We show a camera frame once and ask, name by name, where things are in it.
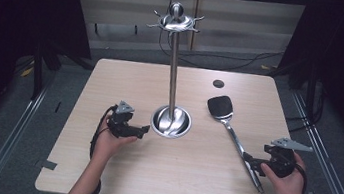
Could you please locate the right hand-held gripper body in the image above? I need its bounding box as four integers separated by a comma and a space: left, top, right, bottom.
259, 135, 315, 183

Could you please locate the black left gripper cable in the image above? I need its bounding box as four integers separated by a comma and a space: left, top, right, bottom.
71, 99, 119, 194

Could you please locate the black table grommet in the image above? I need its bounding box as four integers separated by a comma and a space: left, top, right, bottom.
212, 78, 226, 90

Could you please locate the black floor cable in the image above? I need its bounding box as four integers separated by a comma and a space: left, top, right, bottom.
155, 28, 287, 80

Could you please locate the person's right hand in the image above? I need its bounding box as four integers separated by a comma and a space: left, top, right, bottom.
256, 148, 310, 194

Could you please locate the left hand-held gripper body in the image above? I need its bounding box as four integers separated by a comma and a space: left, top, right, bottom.
104, 98, 142, 141

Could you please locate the steel spatula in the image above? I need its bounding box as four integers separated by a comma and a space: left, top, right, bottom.
196, 93, 277, 194

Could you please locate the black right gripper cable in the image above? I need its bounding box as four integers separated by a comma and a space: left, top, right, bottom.
291, 163, 311, 194

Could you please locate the person's left hand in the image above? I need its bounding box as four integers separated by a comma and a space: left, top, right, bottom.
91, 124, 140, 168

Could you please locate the black tripod stand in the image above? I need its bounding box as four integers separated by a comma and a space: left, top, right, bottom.
22, 36, 67, 104

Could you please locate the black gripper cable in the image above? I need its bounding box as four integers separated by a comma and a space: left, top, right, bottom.
291, 163, 311, 194
71, 99, 119, 194

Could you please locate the steel utensil rack stand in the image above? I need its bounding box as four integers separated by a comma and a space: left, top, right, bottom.
131, 0, 208, 142

